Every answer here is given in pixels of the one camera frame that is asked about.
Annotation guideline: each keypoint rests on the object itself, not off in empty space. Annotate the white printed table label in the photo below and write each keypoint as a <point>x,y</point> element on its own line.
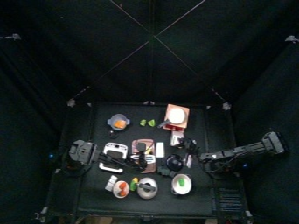
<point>229,199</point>

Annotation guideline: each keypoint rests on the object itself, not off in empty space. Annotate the white striped toy food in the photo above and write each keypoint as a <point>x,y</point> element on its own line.
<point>149,157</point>

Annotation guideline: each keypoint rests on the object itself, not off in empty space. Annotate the white toy toaster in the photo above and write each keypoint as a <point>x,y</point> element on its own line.
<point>115,147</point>

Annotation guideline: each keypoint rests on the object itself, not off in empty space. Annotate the small black round lid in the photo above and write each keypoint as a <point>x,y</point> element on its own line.
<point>112,134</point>

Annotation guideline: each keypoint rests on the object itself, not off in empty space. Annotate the grey-blue toy bowl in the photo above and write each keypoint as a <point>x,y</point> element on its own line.
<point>117,121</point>

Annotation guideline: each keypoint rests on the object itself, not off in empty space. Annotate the green toy vegetable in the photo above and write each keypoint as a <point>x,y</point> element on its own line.
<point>180,182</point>

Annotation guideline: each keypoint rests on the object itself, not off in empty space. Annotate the orange toy food piece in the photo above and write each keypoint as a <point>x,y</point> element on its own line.
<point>120,124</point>

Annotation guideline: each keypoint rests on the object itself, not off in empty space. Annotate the small white plate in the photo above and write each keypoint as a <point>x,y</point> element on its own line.
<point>116,189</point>

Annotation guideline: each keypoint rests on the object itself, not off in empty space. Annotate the grey frame corner bracket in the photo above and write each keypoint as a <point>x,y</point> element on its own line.
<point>71,102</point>
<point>291,38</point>
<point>14,37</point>
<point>225,106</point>

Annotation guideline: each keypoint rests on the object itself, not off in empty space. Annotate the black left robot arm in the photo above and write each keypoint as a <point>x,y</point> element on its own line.
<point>83,152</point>

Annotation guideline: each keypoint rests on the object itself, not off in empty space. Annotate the green lime wedge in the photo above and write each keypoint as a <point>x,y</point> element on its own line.
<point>143,122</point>
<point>151,122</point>

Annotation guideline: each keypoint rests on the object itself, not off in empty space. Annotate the white round plate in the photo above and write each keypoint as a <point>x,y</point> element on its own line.
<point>176,115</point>

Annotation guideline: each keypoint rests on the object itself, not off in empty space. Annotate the white and red box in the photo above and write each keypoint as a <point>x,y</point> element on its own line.
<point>176,136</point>

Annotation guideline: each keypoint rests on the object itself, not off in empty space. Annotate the pink square tray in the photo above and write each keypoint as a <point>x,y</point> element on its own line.
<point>184,113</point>

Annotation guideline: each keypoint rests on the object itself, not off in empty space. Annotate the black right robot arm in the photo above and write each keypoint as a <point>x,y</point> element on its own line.
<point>248,150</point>

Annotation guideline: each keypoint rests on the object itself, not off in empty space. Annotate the black toy pot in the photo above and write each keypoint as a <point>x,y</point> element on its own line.
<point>173,162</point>

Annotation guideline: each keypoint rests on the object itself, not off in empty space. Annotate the yellow green toy corn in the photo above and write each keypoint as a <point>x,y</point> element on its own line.
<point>133,184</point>

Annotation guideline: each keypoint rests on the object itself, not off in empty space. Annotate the white bowl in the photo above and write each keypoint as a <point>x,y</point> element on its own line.
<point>187,186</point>

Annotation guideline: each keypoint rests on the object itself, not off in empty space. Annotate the silver pot lid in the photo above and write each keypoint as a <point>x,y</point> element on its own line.
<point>147,189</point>

